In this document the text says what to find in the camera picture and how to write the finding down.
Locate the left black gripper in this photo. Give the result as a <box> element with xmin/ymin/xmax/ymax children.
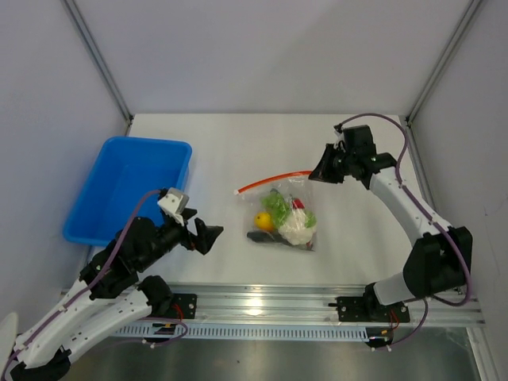
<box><xmin>137</xmin><ymin>207</ymin><xmax>223</xmax><ymax>270</ymax></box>

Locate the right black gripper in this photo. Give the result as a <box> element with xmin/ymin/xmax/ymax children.
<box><xmin>309</xmin><ymin>144</ymin><xmax>356</xmax><ymax>184</ymax></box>

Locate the red chili pepper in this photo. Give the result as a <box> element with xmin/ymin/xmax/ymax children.
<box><xmin>291</xmin><ymin>198</ymin><xmax>305</xmax><ymax>210</ymax></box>

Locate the clear zip top bag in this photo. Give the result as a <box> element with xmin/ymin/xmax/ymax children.
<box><xmin>233</xmin><ymin>171</ymin><xmax>318</xmax><ymax>252</ymax></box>

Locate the green lettuce piece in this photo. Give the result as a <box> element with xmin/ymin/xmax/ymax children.
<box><xmin>260</xmin><ymin>189</ymin><xmax>291</xmax><ymax>229</ymax></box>

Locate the white green cauliflower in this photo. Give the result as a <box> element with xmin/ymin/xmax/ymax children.
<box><xmin>278</xmin><ymin>209</ymin><xmax>317</xmax><ymax>246</ymax></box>

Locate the yellow mango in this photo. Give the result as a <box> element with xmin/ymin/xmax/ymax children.
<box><xmin>254</xmin><ymin>211</ymin><xmax>275</xmax><ymax>232</ymax></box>

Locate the green cucumber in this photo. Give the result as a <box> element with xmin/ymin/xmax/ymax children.
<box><xmin>246</xmin><ymin>230</ymin><xmax>292</xmax><ymax>247</ymax></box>

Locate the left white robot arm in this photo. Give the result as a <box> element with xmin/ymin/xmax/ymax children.
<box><xmin>2</xmin><ymin>208</ymin><xmax>224</xmax><ymax>380</ymax></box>

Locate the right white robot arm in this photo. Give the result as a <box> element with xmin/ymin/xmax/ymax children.
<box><xmin>309</xmin><ymin>125</ymin><xmax>472</xmax><ymax>321</ymax></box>

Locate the blue plastic bin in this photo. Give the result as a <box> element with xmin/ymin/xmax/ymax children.
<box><xmin>63</xmin><ymin>137</ymin><xmax>192</xmax><ymax>247</ymax></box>

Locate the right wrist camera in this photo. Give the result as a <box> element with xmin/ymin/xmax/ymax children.
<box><xmin>333</xmin><ymin>123</ymin><xmax>344</xmax><ymax>147</ymax></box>

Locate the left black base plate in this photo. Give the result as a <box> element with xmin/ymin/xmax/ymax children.
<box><xmin>166</xmin><ymin>293</ymin><xmax>198</xmax><ymax>320</ymax></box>

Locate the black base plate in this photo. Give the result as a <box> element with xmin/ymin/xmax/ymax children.
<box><xmin>328</xmin><ymin>296</ymin><xmax>410</xmax><ymax>323</ymax></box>
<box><xmin>166</xmin><ymin>293</ymin><xmax>198</xmax><ymax>320</ymax></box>

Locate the aluminium mounting rail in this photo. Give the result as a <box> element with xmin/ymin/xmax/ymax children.
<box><xmin>169</xmin><ymin>283</ymin><xmax>486</xmax><ymax>328</ymax></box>

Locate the right aluminium frame post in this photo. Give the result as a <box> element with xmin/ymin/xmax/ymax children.
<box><xmin>403</xmin><ymin>0</ymin><xmax>486</xmax><ymax>128</ymax></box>

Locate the aluminium frame post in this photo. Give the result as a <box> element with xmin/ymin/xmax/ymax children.
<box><xmin>60</xmin><ymin>0</ymin><xmax>134</xmax><ymax>136</ymax></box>
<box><xmin>403</xmin><ymin>0</ymin><xmax>486</xmax><ymax>128</ymax></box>

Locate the white slotted cable duct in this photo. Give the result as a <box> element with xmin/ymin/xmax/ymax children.
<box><xmin>113</xmin><ymin>321</ymin><xmax>369</xmax><ymax>342</ymax></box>

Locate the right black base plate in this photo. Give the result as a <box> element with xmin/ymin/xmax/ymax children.
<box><xmin>328</xmin><ymin>296</ymin><xmax>410</xmax><ymax>323</ymax></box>

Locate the left aluminium frame post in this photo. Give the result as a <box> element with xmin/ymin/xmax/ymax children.
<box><xmin>60</xmin><ymin>0</ymin><xmax>134</xmax><ymax>136</ymax></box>

